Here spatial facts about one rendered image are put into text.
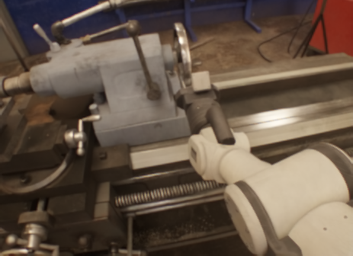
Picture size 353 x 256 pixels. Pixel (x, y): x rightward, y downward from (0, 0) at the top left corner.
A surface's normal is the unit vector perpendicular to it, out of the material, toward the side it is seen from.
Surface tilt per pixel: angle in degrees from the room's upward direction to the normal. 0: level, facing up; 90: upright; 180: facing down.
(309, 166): 13
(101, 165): 0
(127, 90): 70
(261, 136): 36
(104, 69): 82
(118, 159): 0
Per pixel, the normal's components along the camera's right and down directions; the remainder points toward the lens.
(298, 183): -0.16, -0.61
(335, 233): -0.33, -0.91
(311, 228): -0.70, -0.66
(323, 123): 0.02, -0.18
